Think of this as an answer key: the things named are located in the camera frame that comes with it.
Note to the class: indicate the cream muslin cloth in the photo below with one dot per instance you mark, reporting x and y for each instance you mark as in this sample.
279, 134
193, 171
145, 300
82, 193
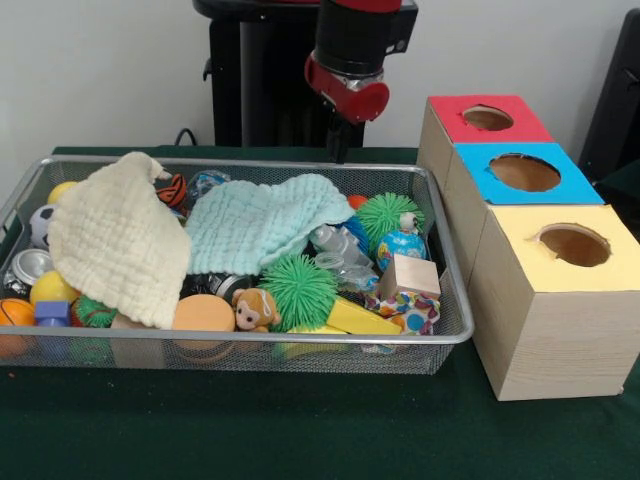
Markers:
115, 240

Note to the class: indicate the plain green spiky ball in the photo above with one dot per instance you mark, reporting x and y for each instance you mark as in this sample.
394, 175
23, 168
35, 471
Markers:
298, 290

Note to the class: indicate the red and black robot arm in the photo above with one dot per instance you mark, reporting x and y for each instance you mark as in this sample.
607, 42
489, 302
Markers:
355, 35

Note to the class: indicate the dark green side table cloth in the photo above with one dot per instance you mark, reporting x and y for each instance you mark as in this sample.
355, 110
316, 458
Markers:
625, 192

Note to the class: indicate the wooden box with three holes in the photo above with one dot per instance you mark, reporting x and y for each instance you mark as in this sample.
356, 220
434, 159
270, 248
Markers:
560, 340

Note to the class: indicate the dark green tablecloth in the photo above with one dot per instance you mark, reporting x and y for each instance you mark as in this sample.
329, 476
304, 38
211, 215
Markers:
300, 430

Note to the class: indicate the mint green muslin cloth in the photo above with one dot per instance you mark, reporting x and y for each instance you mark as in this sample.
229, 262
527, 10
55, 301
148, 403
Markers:
260, 225

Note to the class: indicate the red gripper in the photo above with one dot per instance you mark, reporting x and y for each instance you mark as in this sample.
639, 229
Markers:
347, 95

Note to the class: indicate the plain wooden block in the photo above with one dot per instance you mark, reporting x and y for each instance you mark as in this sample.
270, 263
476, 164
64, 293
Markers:
410, 277

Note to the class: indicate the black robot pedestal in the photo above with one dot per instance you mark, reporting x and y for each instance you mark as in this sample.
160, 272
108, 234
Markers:
260, 80

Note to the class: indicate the clear mesh bin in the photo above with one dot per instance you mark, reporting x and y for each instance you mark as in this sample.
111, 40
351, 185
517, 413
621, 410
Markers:
447, 320

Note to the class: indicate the blue spiky ball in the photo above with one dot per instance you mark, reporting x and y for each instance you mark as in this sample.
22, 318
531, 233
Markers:
356, 232

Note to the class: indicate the green spiky ball with eyes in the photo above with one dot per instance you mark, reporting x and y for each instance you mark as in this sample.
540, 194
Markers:
385, 216

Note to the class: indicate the brown plush monkey toy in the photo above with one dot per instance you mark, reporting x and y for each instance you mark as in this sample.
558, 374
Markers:
256, 308

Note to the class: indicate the blue globe ball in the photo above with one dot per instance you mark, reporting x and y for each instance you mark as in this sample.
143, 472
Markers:
402, 250

